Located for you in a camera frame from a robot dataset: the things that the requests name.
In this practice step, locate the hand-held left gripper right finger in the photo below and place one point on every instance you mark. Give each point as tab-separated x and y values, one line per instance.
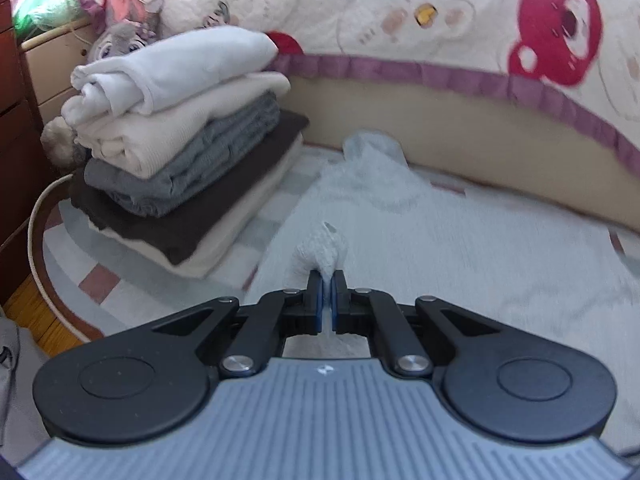
340	305

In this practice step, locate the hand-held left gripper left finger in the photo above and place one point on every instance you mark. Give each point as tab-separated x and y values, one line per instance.
320	305

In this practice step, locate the light grey sweatshirt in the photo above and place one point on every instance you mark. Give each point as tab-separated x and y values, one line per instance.
450	260

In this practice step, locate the stack of folded clothes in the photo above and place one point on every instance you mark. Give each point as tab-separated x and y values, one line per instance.
225	210

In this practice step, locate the cream folded thick garment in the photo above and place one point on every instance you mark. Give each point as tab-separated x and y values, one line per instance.
235	240

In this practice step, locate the grey folded knit sweater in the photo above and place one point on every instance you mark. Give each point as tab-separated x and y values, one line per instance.
200	160

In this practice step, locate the checkered rug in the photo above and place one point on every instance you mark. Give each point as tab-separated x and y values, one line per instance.
85	260

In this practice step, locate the white folded garment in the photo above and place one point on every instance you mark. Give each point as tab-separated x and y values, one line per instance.
190	65

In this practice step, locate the printed bear quilt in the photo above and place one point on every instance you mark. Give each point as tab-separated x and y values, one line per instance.
400	10

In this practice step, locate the grey crumpled garment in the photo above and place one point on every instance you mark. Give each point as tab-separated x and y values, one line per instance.
15	360

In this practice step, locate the grey plush bunny toy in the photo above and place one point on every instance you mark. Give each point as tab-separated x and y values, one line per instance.
120	40

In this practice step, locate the red-brown wooden dresser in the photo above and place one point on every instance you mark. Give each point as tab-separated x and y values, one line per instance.
15	160

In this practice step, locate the cream bedside cabinet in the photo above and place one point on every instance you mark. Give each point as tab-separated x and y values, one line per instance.
50	70

